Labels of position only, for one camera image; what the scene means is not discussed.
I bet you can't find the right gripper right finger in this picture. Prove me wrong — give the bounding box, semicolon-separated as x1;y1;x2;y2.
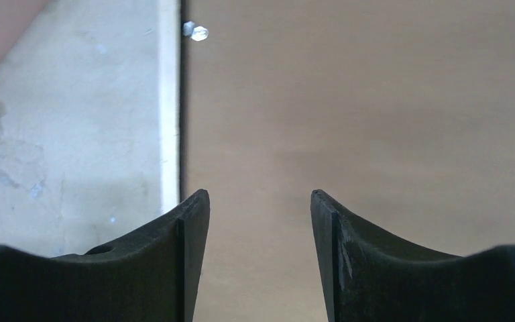
310;190;515;321

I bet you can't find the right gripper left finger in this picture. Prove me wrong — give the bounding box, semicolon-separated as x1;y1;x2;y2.
0;189;210;321

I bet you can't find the wooden picture frame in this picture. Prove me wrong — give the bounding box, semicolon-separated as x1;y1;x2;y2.
157;0;182;213

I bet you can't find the brown backing board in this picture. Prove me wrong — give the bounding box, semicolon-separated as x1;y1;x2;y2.
184;1;515;321

